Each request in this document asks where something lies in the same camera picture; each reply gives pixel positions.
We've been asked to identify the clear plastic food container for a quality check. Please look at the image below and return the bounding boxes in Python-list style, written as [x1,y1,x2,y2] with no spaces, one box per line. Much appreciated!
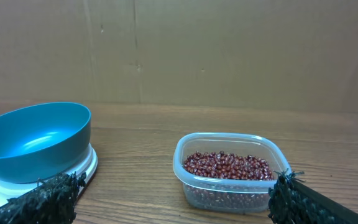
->
[173,133,291,214]

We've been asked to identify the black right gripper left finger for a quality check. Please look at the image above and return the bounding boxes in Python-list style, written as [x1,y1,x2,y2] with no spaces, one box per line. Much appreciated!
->
[0,172,86,224]

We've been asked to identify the teal plastic bowl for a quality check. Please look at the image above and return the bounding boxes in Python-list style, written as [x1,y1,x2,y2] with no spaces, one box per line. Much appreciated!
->
[0,102,91,184]

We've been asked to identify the white digital kitchen scale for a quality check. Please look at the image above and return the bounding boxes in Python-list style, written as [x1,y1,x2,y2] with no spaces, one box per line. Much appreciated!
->
[0,144,98,208]

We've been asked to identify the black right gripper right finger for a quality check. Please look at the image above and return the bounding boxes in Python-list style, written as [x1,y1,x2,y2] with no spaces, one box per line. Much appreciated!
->
[268,170,358,224]

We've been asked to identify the red adzuki beans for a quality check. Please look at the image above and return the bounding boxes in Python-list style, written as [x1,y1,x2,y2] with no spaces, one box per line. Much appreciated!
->
[183,151,275,181]

